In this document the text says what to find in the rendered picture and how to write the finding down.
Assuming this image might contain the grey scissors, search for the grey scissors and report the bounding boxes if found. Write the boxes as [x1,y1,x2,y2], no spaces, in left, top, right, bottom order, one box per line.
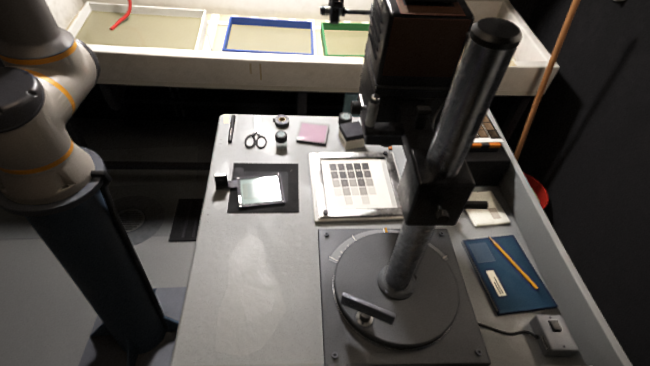
[243,131,268,151]

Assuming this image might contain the wooden broom stick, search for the wooden broom stick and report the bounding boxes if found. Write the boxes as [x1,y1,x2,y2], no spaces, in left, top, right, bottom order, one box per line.
[514,0,583,161]

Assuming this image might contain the dark brown lamphouse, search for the dark brown lamphouse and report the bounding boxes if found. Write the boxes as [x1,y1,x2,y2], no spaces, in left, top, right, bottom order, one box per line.
[369,0,475,89]

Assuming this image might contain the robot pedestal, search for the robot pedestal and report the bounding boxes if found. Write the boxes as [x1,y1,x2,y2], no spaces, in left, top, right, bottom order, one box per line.
[0,171,180,366]

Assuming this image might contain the black sink tap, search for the black sink tap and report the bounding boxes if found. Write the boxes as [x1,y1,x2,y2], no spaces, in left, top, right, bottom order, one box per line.
[319,0,372,25]

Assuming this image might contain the red print tongs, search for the red print tongs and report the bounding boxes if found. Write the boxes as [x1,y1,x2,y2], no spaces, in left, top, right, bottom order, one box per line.
[109,0,134,32]

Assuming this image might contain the grey patch test print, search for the grey patch test print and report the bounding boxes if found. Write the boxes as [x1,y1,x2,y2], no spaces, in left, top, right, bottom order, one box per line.
[320,158,399,211]

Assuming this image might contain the black cable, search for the black cable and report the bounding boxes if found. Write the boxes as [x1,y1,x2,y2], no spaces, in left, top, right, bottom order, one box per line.
[477,322,541,339]

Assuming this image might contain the brown compartment box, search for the brown compartment box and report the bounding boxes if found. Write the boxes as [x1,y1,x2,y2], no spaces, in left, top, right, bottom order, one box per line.
[471,115,504,152]

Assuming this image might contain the blue developing tray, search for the blue developing tray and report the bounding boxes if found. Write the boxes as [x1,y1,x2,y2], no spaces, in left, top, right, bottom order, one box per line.
[222,16,316,56]

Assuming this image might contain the white paper pad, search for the white paper pad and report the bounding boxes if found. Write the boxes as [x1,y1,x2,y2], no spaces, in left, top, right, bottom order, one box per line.
[464,190,512,228]

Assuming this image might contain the white darkroom sink bench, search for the white darkroom sink bench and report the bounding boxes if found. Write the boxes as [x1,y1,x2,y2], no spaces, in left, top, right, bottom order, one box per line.
[45,0,560,98]

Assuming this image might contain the green developing tray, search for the green developing tray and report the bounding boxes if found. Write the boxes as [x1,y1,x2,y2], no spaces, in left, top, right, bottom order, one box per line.
[320,22,371,58]

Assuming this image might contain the black and white box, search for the black and white box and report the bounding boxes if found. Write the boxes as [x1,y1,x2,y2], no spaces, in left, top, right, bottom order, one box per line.
[338,121,367,152]

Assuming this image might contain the glass negative carrier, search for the glass negative carrier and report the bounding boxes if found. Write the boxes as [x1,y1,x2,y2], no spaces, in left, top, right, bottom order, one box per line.
[228,173,287,209]

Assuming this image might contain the yellow pencil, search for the yellow pencil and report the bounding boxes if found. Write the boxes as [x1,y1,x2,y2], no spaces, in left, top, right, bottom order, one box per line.
[488,236,541,291]

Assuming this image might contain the white masking easel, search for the white masking easel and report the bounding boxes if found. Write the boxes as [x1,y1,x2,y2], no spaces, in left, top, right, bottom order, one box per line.
[308,150,405,225]

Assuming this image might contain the blue notebook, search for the blue notebook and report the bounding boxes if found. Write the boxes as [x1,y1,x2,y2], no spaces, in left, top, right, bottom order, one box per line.
[462,234,559,317]

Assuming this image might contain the red bucket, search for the red bucket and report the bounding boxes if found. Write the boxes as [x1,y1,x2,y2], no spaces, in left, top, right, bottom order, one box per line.
[524,173,551,210]

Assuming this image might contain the white developing tray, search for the white developing tray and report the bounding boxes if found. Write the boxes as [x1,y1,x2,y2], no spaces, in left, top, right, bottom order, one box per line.
[67,1,207,52]

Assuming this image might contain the pink paper sheet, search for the pink paper sheet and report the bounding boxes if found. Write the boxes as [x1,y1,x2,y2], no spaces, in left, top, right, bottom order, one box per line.
[296,121,330,147]

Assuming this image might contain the grey switch box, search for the grey switch box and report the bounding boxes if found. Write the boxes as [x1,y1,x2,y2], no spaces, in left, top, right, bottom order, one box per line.
[529,314,580,356]

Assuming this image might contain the black enlarger body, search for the black enlarger body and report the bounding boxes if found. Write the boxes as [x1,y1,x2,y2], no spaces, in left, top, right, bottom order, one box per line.
[332,0,523,350]

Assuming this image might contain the dark grey clamp lever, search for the dark grey clamp lever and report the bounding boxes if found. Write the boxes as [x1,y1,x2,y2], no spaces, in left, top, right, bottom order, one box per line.
[340,291,397,326]

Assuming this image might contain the dark grey enlarger baseboard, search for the dark grey enlarger baseboard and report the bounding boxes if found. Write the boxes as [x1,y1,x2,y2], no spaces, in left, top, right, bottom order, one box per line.
[318,227,492,366]

